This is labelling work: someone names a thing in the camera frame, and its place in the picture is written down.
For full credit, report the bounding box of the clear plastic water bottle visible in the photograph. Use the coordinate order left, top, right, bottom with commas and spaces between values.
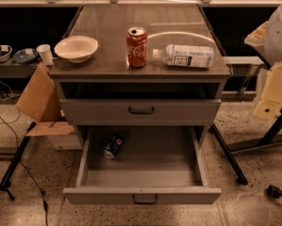
152, 44, 214, 69

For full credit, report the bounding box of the black tripod stand left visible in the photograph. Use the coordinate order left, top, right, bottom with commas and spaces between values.
0, 134, 30, 201

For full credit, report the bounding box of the blue patterned bowl right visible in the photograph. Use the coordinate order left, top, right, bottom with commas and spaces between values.
12, 48, 38, 65

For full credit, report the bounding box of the closed grey upper drawer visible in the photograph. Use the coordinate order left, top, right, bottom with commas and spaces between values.
60, 99, 221, 126

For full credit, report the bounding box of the blue pepsi can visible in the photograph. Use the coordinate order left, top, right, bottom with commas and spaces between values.
103, 134, 124, 159

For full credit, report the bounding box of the grey drawer cabinet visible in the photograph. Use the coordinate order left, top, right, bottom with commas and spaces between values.
50, 4, 230, 141

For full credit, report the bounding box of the blue patterned bowl left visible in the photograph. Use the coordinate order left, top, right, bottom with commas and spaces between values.
0, 45, 12, 63

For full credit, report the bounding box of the white bowl on counter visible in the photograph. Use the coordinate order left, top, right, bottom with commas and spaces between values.
54, 36, 98, 63

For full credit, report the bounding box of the open grey bottom drawer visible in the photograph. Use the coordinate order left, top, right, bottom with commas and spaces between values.
63, 126, 221, 204

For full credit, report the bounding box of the brown cardboard box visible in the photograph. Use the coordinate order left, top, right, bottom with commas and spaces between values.
16, 63, 82, 150

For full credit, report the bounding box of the black cable on floor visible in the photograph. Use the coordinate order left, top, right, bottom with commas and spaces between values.
0, 105, 50, 226

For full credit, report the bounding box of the grey side shelf left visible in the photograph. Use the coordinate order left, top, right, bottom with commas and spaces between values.
0, 59, 41, 79

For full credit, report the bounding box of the red coca-cola can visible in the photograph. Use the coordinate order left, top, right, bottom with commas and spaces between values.
126, 26, 147, 68

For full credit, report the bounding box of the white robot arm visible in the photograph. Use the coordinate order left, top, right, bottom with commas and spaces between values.
244, 4, 282, 120

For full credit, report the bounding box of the blue patterned bowl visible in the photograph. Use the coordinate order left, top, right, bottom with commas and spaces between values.
0, 45, 12, 63
12, 48, 38, 65

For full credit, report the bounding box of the white paper cup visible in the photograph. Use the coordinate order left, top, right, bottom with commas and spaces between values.
36, 44, 53, 65

